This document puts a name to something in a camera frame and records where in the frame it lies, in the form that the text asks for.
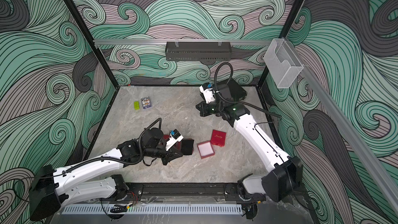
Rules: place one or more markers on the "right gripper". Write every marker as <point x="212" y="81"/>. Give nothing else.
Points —
<point x="203" y="108"/>

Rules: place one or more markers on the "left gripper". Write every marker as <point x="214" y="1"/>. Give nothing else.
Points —
<point x="171" y="154"/>

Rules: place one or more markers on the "red jewelry box base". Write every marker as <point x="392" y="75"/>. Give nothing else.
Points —
<point x="205" y="149"/>

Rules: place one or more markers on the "red jewelry box lid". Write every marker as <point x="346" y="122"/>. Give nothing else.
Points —
<point x="218" y="138"/>

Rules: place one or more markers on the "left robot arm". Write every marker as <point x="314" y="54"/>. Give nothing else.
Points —
<point x="52" y="189"/>

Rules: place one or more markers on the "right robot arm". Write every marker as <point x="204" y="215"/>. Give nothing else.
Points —
<point x="283" y="172"/>

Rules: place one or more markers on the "black flat case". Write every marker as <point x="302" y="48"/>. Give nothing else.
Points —
<point x="230" y="90"/>

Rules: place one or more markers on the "small card pack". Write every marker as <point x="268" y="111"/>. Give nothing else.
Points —
<point x="146" y="102"/>

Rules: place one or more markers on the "green small block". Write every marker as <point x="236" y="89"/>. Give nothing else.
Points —
<point x="136" y="105"/>

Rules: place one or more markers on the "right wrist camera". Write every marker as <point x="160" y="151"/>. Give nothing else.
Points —
<point x="207" y="92"/>

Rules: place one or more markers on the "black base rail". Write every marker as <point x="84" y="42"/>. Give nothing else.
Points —
<point x="227" y="191"/>

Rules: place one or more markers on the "white slotted cable duct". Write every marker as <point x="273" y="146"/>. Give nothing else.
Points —
<point x="157" y="209"/>

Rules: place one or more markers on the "black wall tray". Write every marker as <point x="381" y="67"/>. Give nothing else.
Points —
<point x="204" y="52"/>

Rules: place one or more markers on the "aluminium wall rail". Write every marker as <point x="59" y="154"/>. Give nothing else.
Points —
<point x="142" y="41"/>

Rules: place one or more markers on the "clear acrylic wall holder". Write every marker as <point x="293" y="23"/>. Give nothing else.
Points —
<point x="283" y="62"/>

